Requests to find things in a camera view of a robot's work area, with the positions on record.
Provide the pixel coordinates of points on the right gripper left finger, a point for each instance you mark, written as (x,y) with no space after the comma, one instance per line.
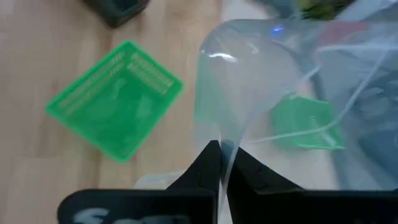
(186,205)

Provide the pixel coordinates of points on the green plastic slotted basket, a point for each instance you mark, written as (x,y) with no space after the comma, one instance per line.
(298,121)
(115,105)

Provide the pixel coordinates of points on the black plastic slotted basket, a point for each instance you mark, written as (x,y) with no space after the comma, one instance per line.
(118,14)

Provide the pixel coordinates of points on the clear plastic basket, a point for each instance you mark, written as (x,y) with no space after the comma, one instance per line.
(248,77)

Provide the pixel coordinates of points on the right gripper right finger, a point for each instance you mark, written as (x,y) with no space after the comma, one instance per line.
(280,205)

